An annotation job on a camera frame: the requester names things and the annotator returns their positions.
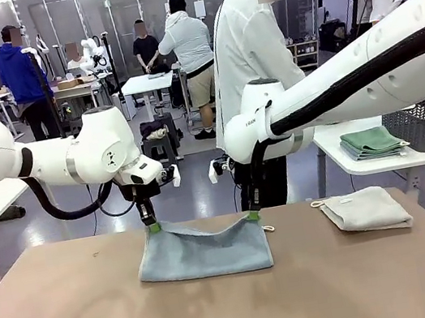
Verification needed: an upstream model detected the white shoe rack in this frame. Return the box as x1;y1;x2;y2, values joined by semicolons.
285;37;324;74

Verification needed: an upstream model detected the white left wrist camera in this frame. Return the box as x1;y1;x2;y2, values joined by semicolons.
154;163;183;191

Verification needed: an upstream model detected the seated person in white shirt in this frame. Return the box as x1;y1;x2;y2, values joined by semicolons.
62;41;87;71

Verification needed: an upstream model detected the person in blue hoodie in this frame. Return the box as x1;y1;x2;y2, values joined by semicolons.
0;19;63;147

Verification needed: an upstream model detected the person in grey hoodie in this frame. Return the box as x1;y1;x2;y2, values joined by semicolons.
149;0;230;147

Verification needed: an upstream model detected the green towel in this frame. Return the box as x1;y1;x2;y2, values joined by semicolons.
338;122;401;156

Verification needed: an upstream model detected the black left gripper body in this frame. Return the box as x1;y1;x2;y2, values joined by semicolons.
120;180;164;219

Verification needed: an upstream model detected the pile of dark clothes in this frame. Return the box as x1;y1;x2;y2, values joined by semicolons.
138;118;170;143

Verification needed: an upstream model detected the thin black cable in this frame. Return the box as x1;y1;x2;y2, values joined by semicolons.
95;176;141;221

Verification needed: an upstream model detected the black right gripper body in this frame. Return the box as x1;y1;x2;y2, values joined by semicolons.
247;183;265;202

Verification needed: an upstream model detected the white towel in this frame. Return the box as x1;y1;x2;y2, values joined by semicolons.
308;180;416;244

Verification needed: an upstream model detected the thick black hose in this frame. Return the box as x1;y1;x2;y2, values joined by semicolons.
20;162;119;228

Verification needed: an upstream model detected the open cardboard box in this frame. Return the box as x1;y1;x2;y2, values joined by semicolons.
54;74;96;92

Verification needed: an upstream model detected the grey step stool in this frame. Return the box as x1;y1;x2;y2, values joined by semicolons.
140;132;181;180

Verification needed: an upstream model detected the black braided cable sleeve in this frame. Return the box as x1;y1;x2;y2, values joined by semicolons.
225;12;425;203

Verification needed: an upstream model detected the dark shoe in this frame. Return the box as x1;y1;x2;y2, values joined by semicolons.
0;203;28;223

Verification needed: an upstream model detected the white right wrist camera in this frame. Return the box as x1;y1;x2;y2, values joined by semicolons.
206;154;238;186

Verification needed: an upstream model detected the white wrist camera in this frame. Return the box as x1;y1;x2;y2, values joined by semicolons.
154;163;183;191
206;154;238;186

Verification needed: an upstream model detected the white standing desk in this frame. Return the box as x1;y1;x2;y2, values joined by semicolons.
118;69;190;170

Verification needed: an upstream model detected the black tripod pole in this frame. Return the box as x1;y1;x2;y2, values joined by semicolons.
99;29;129;100
20;42;70;144

